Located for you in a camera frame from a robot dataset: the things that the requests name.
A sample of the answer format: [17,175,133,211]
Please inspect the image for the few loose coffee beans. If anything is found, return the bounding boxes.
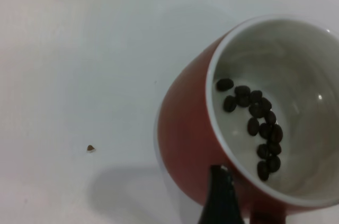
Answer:
[216,77,284,182]

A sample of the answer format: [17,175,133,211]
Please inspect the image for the red ceramic mug white inside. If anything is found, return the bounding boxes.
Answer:
[153,14,339,224]

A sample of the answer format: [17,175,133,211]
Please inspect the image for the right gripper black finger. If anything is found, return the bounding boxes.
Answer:
[198,165,245,224]

